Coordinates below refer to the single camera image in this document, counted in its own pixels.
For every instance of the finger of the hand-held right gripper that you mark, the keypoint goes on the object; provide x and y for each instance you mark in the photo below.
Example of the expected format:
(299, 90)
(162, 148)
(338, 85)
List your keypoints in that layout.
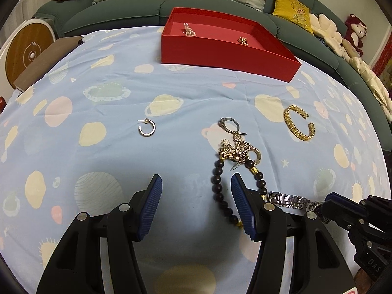
(358, 228)
(343, 206)

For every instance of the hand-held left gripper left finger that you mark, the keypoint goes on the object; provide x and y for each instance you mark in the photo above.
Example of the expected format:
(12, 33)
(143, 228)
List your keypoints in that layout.
(150, 208)

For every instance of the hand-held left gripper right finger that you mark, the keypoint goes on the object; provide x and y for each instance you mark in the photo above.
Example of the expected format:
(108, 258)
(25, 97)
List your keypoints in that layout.
(242, 205)

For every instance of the silver metal watch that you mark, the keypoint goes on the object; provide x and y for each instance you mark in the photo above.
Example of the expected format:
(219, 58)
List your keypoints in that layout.
(288, 201)

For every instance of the gold flower brooch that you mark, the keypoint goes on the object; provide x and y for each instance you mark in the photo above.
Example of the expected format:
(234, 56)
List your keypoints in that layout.
(235, 151)

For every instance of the silver hoop earring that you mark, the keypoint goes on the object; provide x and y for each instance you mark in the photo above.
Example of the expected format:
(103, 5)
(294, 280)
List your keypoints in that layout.
(153, 128)

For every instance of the red cardboard box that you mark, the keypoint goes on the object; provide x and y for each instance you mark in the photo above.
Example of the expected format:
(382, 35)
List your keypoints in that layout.
(226, 58)

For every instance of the cream quilted cushion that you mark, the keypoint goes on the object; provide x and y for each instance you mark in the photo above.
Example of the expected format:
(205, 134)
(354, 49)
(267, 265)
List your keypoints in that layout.
(372, 79)

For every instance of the small beige plush cushion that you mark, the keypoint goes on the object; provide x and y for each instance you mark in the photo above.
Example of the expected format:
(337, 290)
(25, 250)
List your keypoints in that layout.
(349, 47)

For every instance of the red plush monkey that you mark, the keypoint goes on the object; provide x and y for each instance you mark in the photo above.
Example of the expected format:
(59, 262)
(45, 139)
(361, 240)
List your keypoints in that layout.
(355, 29)

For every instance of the cream flower cushion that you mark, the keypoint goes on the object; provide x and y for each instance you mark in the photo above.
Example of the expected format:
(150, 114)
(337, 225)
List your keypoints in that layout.
(327, 27)

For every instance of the brown pouch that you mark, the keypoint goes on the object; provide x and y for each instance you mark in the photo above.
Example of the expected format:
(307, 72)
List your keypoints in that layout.
(46, 61)

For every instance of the green sofa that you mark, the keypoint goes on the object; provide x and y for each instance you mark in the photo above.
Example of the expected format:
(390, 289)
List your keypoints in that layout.
(122, 15)

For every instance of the round white wooden-faced appliance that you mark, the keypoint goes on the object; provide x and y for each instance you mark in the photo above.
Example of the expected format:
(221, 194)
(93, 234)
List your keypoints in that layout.
(27, 49)

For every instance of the yellow embroidered cushion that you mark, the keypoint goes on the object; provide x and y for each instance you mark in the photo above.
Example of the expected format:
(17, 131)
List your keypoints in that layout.
(291, 9)

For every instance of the red wall hanging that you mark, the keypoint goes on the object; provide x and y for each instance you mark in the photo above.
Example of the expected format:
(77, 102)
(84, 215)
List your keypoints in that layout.
(384, 66)

